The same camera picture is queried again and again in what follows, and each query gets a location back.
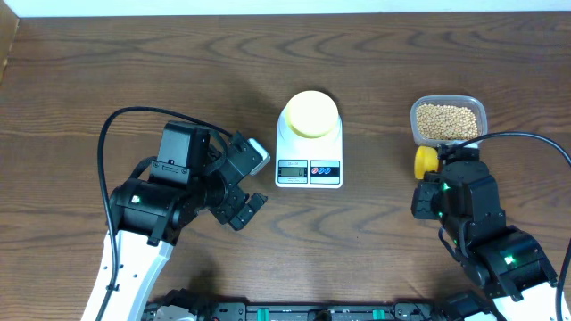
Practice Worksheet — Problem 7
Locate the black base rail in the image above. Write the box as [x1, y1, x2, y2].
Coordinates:
[142, 288, 496, 321]

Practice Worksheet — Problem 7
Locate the white digital kitchen scale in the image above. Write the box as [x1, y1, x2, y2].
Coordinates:
[275, 109, 343, 189]

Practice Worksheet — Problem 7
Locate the black cable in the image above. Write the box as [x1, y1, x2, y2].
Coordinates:
[439, 131, 571, 321]
[94, 105, 236, 321]

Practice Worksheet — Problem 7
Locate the left black cable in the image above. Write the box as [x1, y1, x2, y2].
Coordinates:
[94, 105, 236, 321]

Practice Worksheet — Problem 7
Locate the pale yellow bowl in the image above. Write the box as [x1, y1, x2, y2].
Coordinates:
[284, 90, 339, 138]

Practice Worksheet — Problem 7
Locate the clear plastic container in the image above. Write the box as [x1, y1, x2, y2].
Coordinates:
[410, 95, 488, 146]

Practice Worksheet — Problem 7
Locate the right black cable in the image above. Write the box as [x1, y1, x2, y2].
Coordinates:
[439, 131, 571, 321]

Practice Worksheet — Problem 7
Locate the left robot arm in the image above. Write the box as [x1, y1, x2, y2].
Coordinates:
[82, 129, 269, 320]

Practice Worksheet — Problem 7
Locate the soybeans pile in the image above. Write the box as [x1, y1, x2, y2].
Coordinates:
[416, 103, 479, 140]

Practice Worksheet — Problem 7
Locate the yellow measuring scoop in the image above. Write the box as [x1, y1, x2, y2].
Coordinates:
[414, 146, 439, 180]

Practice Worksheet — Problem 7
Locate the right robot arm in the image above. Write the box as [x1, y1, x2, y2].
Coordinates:
[411, 145, 570, 320]

